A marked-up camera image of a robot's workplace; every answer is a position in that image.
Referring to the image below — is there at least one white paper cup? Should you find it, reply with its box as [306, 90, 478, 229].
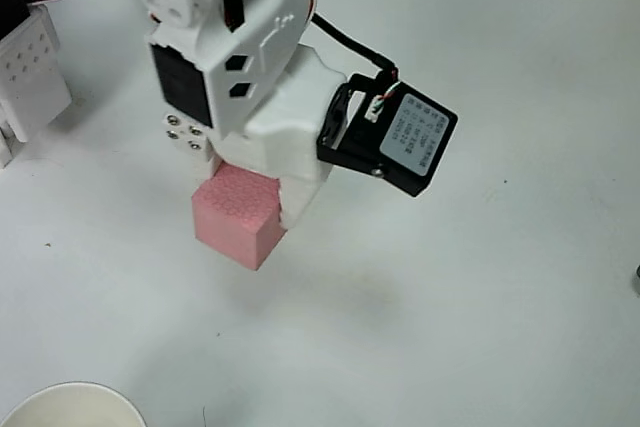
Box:
[0, 380, 147, 427]

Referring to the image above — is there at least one black camera module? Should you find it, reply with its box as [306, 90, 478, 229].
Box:
[315, 71, 459, 198]

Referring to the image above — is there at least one black camera cable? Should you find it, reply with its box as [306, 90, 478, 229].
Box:
[312, 14, 401, 83]

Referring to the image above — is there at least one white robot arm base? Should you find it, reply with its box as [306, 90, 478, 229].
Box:
[0, 0, 74, 169]

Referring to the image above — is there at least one pink foam cube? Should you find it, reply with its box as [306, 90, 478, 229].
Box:
[191, 159, 289, 272]

